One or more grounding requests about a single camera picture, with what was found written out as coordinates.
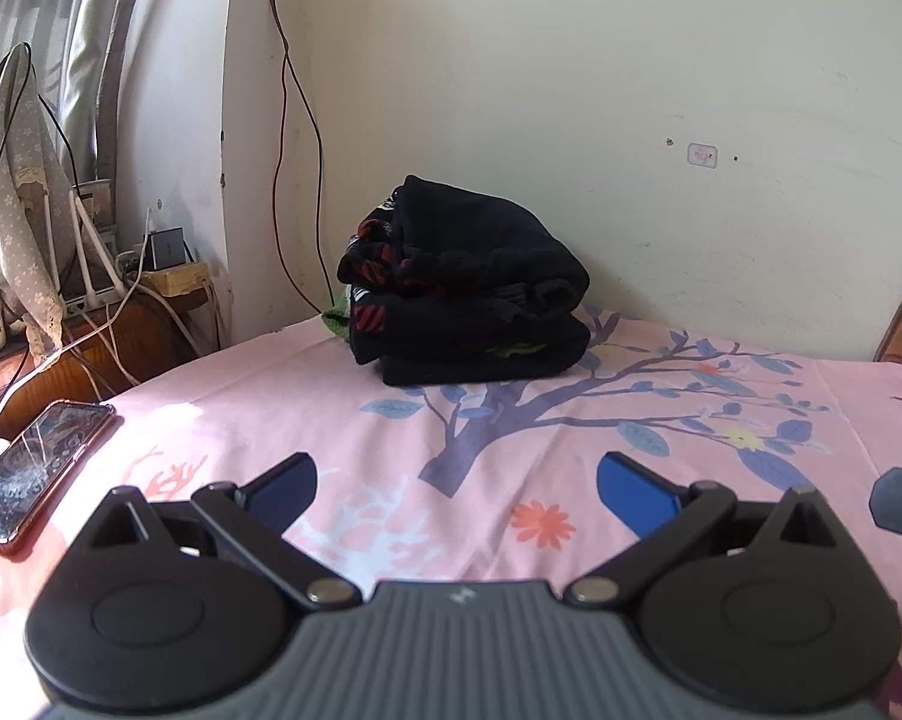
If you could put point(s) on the wooden desk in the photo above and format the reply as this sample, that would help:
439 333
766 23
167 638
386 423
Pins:
69 371

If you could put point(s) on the black charger box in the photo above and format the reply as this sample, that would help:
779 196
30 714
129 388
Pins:
167 249

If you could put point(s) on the grey dotted lace cloth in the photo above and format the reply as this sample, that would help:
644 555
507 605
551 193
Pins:
20 225

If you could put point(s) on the green garment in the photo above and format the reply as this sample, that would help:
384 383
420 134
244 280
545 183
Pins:
337 322

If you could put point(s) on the smartphone with cracked screen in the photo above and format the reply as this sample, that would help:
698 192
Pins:
39 457

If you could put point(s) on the pink printed bed sheet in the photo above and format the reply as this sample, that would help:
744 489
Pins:
233 405

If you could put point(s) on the black reindeer pattern sweater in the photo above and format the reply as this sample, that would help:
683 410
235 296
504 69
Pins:
481 240

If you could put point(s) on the folded black clothes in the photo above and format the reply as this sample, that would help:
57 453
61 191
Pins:
451 369

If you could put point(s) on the grey striped curtain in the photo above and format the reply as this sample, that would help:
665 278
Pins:
84 52

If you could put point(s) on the small wall sticker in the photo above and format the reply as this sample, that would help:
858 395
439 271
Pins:
704 155

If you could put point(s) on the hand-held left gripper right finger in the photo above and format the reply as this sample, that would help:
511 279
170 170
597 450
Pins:
635 495

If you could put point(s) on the pale wooden box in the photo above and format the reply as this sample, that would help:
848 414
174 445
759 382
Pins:
177 279

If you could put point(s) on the white router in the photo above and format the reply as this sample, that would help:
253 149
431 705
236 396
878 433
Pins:
90 292

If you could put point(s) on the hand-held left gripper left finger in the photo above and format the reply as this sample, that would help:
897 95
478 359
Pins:
282 491

